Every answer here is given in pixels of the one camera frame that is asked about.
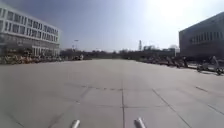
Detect grey paved plaza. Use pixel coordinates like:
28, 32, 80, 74
0, 58, 224, 128

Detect row of parked scooters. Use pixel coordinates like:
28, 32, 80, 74
139, 55, 224, 76

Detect street lamp pole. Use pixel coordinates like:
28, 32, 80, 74
71, 39, 80, 52

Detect dark grey building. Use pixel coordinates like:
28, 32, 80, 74
178, 11, 224, 61

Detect row of distant trees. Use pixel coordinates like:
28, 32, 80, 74
59, 47, 181, 62

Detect row of parked bicycles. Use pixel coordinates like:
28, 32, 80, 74
0, 49, 84, 66

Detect robot's own part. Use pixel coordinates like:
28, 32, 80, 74
134, 117, 147, 128
70, 119, 81, 128

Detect distant tower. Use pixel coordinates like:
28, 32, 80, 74
138, 39, 143, 52

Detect white building with window rows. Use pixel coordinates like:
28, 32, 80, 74
0, 3, 62, 58

